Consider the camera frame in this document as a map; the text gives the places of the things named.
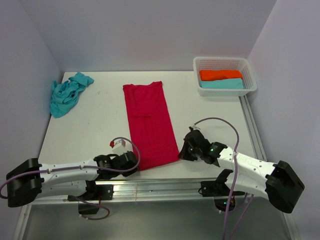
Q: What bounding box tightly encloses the crimson red t shirt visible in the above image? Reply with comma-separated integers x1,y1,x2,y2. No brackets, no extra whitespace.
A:
123,81,179,171

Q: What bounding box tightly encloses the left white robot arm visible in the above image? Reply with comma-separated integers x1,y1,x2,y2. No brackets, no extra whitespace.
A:
0,137,141,208

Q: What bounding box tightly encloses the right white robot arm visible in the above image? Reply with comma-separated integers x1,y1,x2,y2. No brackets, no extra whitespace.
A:
178,127,305,214

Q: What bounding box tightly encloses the rolled orange t shirt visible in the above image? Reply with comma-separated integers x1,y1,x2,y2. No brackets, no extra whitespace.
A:
199,70,243,81

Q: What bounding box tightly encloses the white perforated plastic basket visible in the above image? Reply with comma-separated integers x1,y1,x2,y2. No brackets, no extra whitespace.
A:
193,57,257,97

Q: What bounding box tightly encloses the rolled teal t shirt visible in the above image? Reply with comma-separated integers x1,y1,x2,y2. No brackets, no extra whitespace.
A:
200,78,244,90

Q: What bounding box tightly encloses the crumpled teal t shirt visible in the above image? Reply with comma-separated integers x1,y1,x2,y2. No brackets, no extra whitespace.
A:
49,72,95,118

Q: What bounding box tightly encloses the aluminium mounting rail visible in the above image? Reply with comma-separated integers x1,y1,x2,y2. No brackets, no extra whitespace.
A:
38,96,259,202

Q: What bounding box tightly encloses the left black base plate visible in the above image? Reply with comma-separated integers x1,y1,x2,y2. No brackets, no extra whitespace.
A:
67,181,114,202

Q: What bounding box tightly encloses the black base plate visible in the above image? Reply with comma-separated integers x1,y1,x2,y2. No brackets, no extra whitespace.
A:
198,180,231,197
67,181,114,202

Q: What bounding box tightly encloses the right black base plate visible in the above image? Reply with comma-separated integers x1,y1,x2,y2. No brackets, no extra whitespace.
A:
198,180,231,197

